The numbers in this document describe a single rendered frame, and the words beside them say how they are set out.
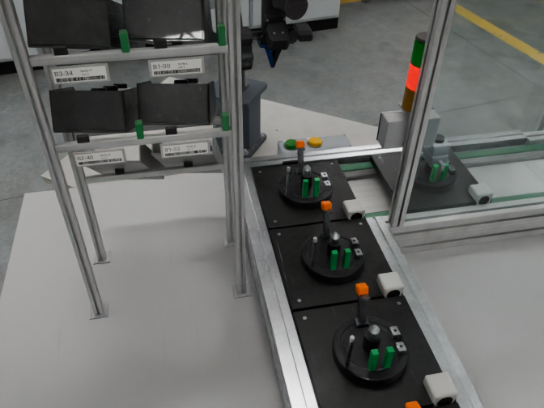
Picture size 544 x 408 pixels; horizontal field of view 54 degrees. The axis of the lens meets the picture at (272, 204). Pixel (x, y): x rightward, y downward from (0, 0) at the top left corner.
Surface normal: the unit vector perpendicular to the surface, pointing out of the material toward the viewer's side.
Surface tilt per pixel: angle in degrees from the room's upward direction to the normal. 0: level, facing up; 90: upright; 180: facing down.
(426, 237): 90
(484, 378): 0
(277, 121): 0
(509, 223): 90
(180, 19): 65
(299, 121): 0
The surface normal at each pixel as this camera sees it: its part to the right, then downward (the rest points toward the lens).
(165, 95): 0.03, 0.27
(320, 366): 0.02, -0.76
